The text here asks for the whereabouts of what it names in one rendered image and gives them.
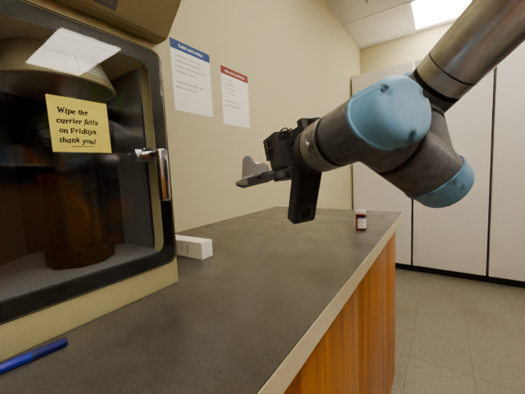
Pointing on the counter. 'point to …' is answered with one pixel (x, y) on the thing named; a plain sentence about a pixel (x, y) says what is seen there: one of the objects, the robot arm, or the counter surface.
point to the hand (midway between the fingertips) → (268, 182)
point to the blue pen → (32, 355)
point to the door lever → (159, 170)
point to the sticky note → (78, 125)
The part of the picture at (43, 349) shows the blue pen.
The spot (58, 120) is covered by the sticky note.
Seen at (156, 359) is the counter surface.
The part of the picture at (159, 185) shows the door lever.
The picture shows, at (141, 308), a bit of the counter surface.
